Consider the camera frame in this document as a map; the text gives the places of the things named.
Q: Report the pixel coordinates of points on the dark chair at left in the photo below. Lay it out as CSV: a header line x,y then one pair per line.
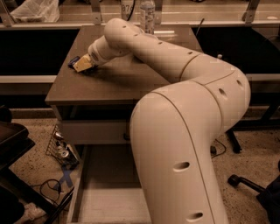
x,y
14,143

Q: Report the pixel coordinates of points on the blue rxbar blueberry packet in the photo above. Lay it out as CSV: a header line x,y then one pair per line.
x,y
73,61

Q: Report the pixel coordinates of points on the closed drawer with black handle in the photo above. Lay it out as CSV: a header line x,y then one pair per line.
x,y
95,131

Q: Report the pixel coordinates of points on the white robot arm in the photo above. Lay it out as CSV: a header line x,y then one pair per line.
x,y
172,127

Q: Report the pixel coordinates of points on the black office chair base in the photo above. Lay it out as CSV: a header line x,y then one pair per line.
x,y
246,181

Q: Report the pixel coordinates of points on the blue tape cross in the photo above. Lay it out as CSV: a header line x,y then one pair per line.
x,y
66,177

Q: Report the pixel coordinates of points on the black table leg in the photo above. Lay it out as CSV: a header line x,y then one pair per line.
x,y
234,142

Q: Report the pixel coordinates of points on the grey drawer cabinet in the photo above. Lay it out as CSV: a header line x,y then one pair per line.
x,y
110,92

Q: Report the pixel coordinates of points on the wire basket with cans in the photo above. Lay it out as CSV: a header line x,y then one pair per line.
x,y
60,151

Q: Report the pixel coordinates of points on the clear water bottle on cabinet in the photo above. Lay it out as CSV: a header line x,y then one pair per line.
x,y
147,15

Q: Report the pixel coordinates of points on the white plastic bag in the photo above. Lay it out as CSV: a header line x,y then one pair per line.
x,y
37,11

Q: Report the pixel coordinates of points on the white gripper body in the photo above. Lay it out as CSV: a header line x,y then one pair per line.
x,y
94,56

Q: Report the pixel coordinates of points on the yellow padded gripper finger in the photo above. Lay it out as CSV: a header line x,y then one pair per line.
x,y
82,64

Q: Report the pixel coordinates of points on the open lower drawer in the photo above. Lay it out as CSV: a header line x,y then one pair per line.
x,y
107,189

